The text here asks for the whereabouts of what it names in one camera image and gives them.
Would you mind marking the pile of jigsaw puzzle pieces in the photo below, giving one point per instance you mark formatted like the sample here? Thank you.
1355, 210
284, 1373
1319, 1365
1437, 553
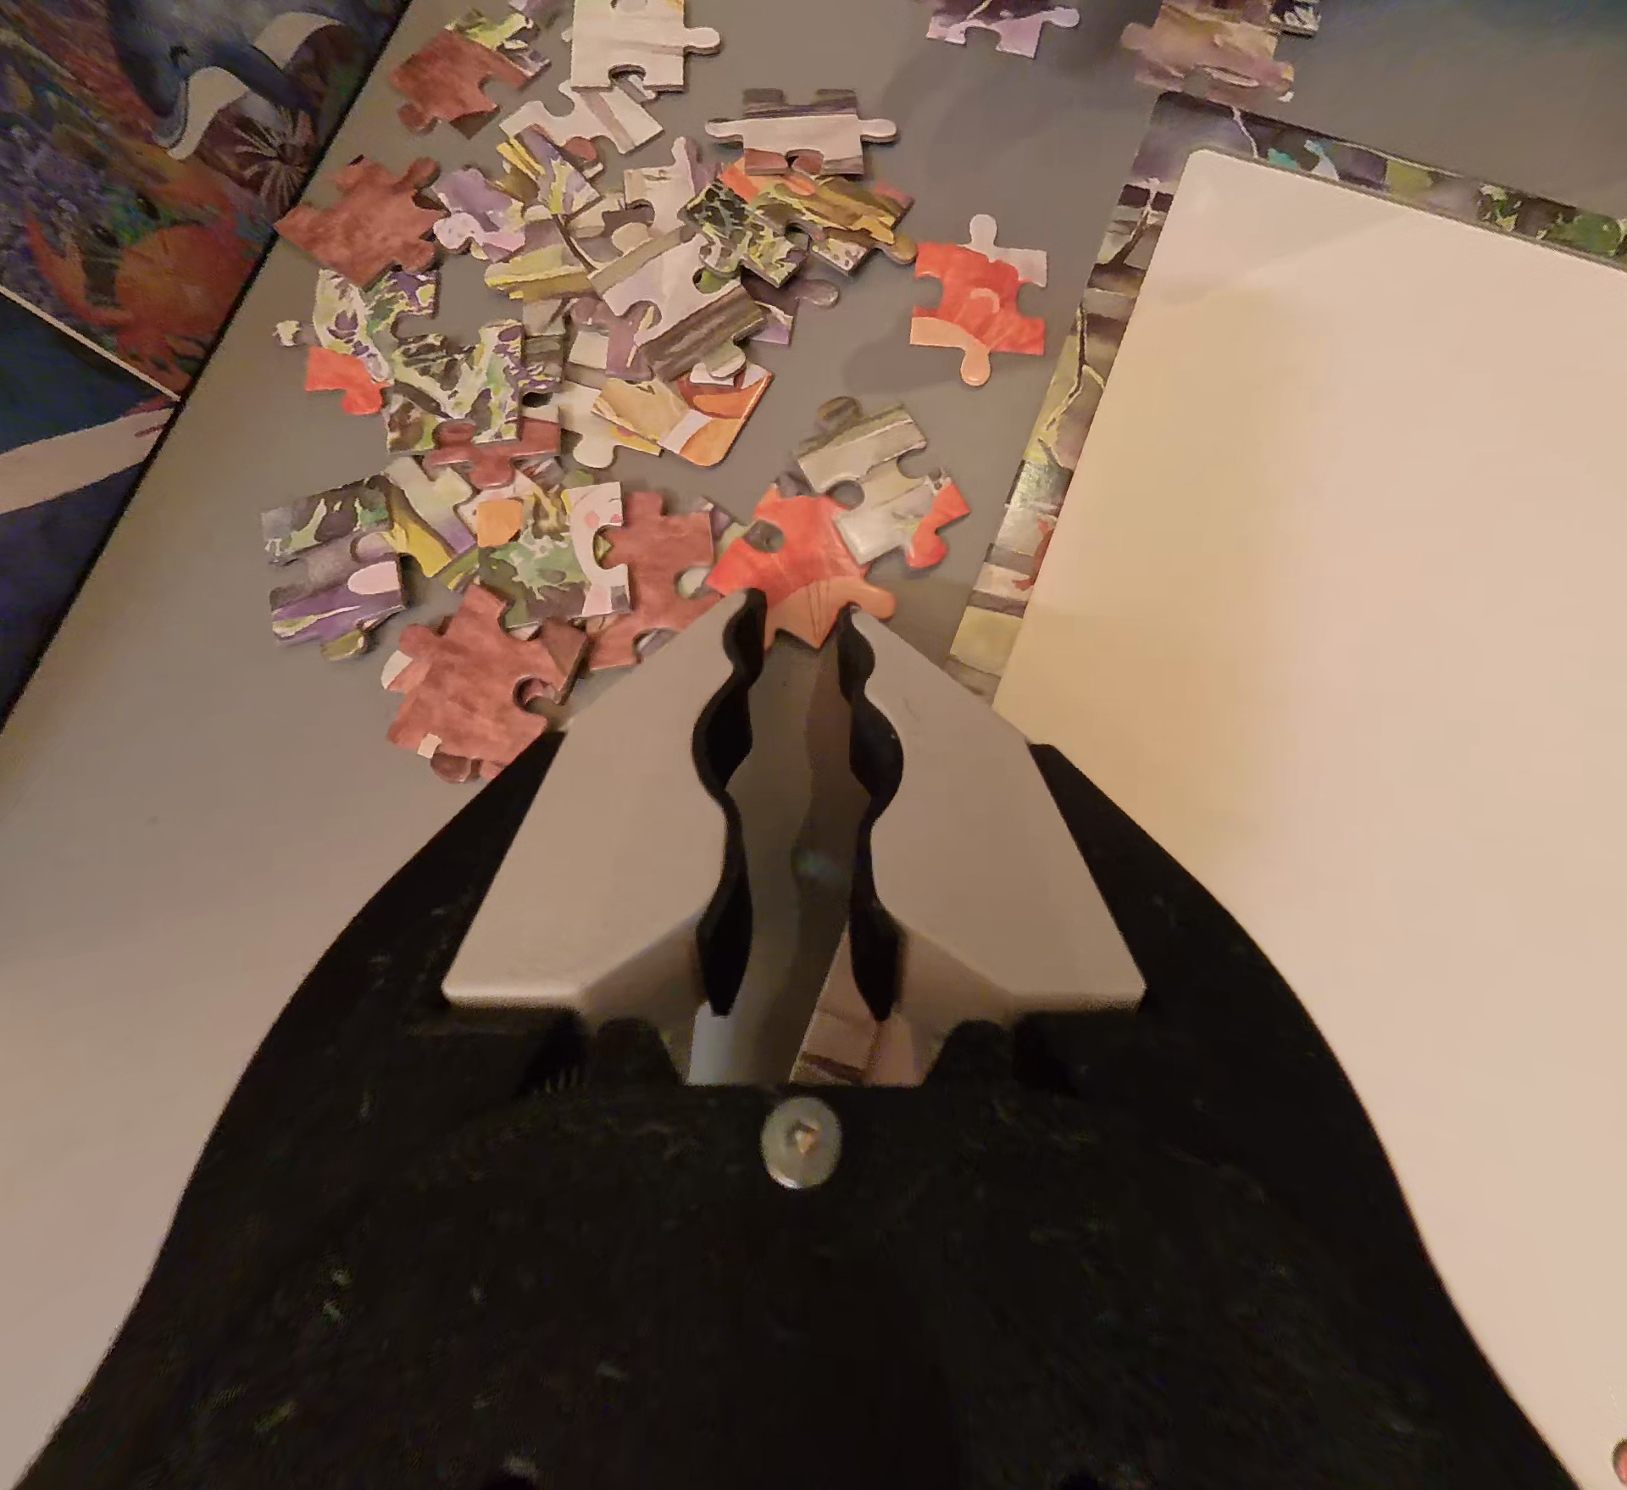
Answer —
610, 283

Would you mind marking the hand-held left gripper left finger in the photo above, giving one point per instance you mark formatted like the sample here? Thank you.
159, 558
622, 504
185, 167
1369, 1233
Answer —
596, 856

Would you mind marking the illustrated cardboard puzzle box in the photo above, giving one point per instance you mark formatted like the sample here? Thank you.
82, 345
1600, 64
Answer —
152, 117

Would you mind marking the red fan-patterned jigsaw piece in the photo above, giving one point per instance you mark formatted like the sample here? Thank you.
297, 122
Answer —
800, 557

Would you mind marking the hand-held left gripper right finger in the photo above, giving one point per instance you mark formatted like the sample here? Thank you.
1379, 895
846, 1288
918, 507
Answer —
1003, 867

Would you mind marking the jigsaw puzzle frame board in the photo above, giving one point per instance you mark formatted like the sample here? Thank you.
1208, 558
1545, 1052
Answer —
1335, 627

